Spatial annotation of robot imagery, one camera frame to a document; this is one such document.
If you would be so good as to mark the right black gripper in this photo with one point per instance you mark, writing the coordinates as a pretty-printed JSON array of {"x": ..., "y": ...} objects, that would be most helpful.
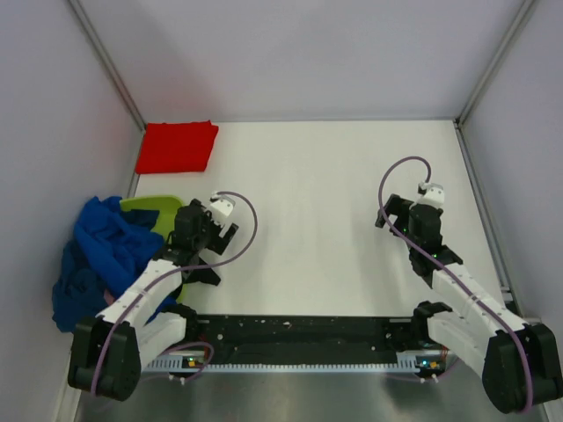
[{"x": 399, "y": 207}]

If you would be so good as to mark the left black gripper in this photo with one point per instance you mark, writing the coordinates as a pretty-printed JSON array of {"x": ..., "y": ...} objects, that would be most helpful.
[{"x": 220, "y": 243}]

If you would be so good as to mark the navy blue t shirt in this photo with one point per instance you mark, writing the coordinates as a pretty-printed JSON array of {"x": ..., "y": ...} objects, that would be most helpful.
[{"x": 79, "y": 291}]

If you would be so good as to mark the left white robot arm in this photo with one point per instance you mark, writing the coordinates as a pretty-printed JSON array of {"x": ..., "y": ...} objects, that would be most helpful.
[{"x": 122, "y": 295}]

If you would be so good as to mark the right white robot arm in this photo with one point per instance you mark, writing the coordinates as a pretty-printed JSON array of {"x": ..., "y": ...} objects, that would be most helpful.
[{"x": 517, "y": 362}]

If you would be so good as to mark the green plastic basket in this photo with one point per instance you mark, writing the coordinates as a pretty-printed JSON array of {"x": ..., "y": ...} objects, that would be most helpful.
[{"x": 146, "y": 223}]

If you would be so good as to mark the bright blue t shirt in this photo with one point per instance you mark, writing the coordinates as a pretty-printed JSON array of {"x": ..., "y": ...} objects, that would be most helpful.
[{"x": 97, "y": 231}]

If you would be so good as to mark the folded red t shirt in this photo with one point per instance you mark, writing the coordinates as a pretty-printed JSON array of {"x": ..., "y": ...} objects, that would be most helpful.
[{"x": 176, "y": 147}]

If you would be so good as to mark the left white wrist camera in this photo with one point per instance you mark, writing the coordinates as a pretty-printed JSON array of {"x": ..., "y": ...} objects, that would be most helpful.
[{"x": 221, "y": 207}]

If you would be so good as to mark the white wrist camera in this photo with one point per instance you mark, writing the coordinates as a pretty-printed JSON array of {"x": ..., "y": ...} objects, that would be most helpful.
[
  {"x": 221, "y": 207},
  {"x": 431, "y": 194}
]

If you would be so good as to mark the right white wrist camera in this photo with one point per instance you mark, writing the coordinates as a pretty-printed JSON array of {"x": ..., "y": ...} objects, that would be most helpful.
[{"x": 431, "y": 194}]

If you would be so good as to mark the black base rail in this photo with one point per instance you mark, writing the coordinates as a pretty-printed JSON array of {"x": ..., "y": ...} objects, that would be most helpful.
[{"x": 286, "y": 340}]

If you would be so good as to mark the grey slotted cable duct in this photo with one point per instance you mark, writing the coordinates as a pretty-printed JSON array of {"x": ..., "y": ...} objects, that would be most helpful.
[{"x": 405, "y": 364}]

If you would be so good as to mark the right aluminium frame post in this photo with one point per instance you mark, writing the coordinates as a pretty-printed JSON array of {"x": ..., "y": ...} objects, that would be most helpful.
[{"x": 510, "y": 36}]

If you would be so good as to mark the aluminium frame post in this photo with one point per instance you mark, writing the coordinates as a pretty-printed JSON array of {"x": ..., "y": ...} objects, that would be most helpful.
[
  {"x": 106, "y": 62},
  {"x": 510, "y": 36}
]

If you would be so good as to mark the left aluminium frame post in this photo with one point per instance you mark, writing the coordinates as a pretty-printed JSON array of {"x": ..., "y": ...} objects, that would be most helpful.
[{"x": 106, "y": 62}]

